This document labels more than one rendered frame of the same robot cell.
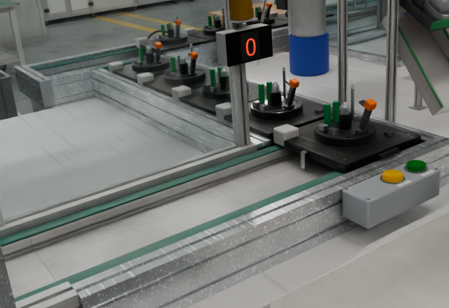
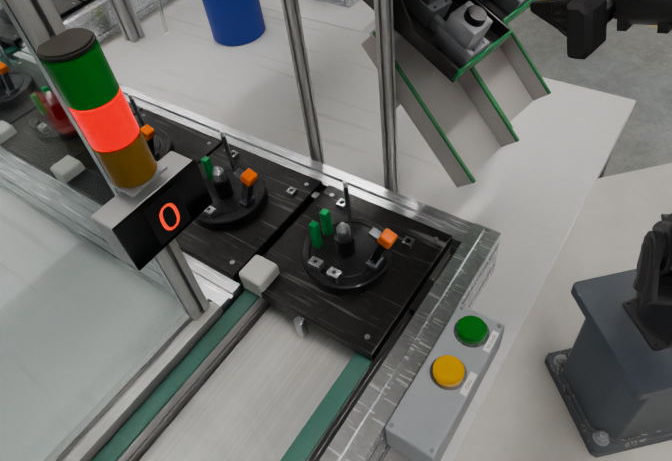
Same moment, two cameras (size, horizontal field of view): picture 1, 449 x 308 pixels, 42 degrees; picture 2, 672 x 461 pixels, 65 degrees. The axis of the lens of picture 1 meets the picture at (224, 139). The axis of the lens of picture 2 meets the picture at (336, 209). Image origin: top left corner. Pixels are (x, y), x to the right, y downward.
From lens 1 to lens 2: 0.80 m
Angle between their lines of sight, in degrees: 29
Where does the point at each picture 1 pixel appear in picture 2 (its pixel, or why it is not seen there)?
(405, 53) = (407, 99)
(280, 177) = (273, 362)
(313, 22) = not seen: outside the picture
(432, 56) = (440, 84)
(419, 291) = not seen: outside the picture
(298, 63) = (223, 30)
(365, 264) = not seen: outside the picture
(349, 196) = (399, 438)
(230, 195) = (208, 439)
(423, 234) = (494, 422)
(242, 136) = (194, 308)
